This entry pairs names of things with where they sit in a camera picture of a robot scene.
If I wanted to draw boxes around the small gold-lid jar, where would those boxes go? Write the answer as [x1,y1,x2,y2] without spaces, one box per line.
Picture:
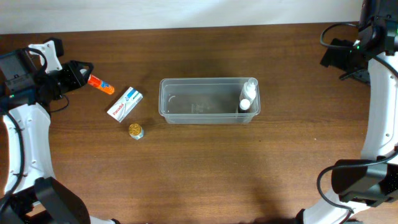
[129,123,144,139]

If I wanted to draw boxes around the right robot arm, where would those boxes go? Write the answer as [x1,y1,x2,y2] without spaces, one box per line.
[294,0,397,223]

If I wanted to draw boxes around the white spray bottle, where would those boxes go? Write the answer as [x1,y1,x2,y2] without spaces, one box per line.
[239,78,258,105]

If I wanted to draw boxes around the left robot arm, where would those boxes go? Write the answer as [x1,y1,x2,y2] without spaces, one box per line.
[1,40,103,223]

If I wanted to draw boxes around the orange tube white cap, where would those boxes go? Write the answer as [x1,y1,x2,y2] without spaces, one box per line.
[87,75,114,95]

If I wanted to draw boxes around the clear plastic container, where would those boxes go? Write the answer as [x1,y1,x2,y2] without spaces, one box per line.
[159,77,261,124]

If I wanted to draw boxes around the black bottle white cap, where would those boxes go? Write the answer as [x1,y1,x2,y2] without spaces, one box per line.
[237,99,251,113]

